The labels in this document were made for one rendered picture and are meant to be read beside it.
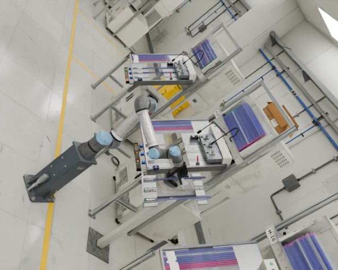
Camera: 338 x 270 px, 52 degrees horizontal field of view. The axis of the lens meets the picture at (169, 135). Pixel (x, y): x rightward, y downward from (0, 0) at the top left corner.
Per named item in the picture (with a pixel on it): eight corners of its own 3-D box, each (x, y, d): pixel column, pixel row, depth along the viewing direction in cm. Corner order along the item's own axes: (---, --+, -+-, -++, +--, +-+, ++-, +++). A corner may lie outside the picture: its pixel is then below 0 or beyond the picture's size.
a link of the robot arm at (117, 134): (96, 140, 268) (144, 91, 253) (107, 141, 282) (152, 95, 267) (104, 152, 264) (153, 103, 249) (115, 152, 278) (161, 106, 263)
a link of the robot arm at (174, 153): (169, 144, 250) (180, 144, 246) (173, 156, 256) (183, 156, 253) (166, 151, 244) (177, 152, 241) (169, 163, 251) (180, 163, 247)
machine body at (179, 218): (112, 224, 334) (161, 191, 315) (110, 172, 387) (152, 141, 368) (155, 247, 372) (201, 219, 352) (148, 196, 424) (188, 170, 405)
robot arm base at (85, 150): (81, 159, 254) (91, 152, 251) (75, 142, 261) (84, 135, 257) (95, 162, 267) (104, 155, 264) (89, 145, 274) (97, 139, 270)
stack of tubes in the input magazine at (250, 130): (238, 151, 302) (264, 134, 293) (222, 116, 340) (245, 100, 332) (245, 158, 309) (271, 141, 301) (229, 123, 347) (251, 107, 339)
